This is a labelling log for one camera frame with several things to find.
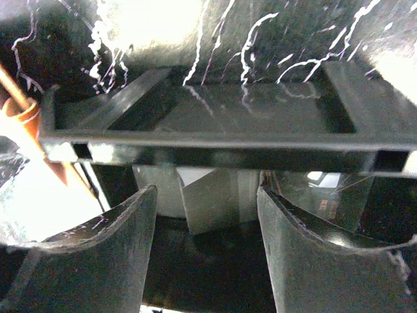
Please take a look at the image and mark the black credit card stack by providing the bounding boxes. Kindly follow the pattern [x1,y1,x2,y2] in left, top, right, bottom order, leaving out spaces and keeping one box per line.
[134,166,373,235]

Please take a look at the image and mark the black plastic card box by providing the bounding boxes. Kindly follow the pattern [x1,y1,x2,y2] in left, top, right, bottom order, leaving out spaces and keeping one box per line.
[40,62,416,312]

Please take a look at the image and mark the brown leather card holder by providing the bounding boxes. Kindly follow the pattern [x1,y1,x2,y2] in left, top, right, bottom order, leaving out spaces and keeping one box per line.
[1,67,101,244]

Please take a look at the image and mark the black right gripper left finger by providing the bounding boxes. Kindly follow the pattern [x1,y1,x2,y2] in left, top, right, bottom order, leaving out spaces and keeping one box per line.
[1,186,157,312]

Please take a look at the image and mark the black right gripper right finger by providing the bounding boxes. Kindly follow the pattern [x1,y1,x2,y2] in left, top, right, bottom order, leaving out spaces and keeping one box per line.
[257,186,416,312]

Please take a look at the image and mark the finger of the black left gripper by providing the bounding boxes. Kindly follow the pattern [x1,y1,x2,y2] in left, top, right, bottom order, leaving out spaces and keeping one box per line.
[0,136,29,187]

